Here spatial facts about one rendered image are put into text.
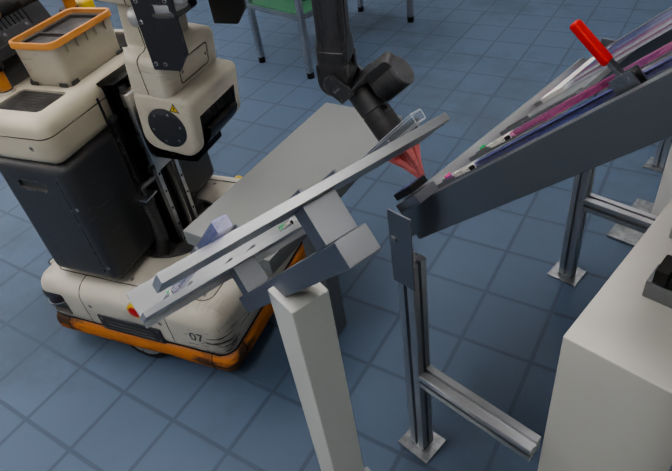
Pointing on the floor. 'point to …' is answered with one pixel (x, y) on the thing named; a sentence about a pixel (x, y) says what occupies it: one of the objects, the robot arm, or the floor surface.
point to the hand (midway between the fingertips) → (419, 173)
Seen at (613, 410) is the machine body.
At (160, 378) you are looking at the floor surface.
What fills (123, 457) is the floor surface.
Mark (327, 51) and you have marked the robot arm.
